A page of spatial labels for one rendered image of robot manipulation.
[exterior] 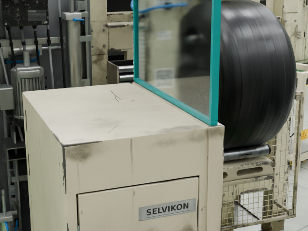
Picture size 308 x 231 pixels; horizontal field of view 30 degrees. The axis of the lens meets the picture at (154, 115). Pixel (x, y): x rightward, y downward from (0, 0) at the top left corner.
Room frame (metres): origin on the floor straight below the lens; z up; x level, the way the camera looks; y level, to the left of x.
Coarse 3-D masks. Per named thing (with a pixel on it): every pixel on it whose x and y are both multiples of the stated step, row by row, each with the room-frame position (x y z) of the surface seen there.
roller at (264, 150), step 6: (264, 144) 2.22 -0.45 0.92; (228, 150) 2.15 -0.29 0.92; (234, 150) 2.15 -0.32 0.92; (240, 150) 2.16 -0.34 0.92; (246, 150) 2.17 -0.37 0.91; (252, 150) 2.17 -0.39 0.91; (258, 150) 2.18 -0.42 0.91; (264, 150) 2.19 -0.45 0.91; (270, 150) 2.20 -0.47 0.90; (228, 156) 2.13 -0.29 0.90; (234, 156) 2.14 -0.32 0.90; (240, 156) 2.15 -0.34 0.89; (246, 156) 2.16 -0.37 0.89; (252, 156) 2.18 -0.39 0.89
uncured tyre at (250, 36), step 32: (224, 0) 2.31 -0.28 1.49; (224, 32) 2.09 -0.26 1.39; (256, 32) 2.10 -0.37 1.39; (224, 64) 2.03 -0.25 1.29; (256, 64) 2.03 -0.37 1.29; (288, 64) 2.08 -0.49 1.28; (224, 96) 2.02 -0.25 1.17; (256, 96) 2.01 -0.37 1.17; (288, 96) 2.07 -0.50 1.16; (256, 128) 2.06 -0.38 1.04
